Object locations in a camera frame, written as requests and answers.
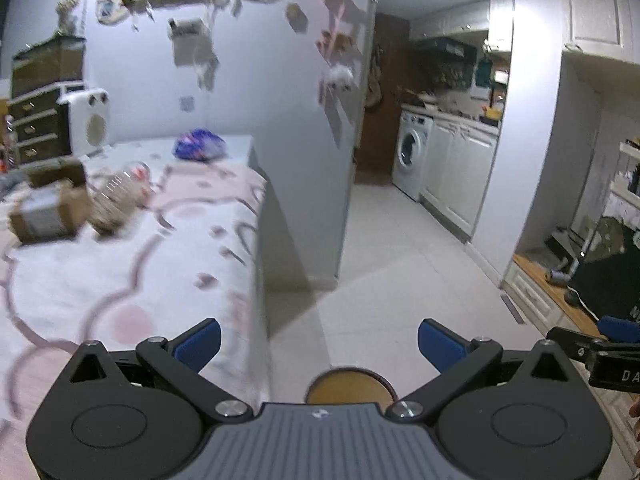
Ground white drawer bench cabinet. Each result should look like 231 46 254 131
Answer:
502 255 639 451

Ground white plush wall toy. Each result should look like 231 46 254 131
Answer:
326 64 355 92

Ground clear plastic bottle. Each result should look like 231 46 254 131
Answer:
88 160 152 236

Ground dark glass fish tank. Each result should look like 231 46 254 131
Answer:
11 35 86 99

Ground dried flower bouquet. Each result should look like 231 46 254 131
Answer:
55 0 80 36

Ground white washing machine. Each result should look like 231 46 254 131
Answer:
392 110 434 202

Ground hanging brown bag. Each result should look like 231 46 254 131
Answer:
364 44 383 110

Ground white drawer organizer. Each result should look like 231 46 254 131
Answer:
9 80 86 165

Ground white desktop fan heater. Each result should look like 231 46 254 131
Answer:
56 88 111 157

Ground brown wooden door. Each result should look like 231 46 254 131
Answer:
355 13 411 184

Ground yellow trash bin brown rim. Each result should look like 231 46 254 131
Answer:
305 367 398 410

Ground purple blue tissue pack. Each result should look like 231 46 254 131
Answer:
172 129 227 162

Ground brown cardboard parcel box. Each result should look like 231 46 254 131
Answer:
9 158 92 244

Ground wall switch plate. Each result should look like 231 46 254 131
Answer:
179 96 195 113

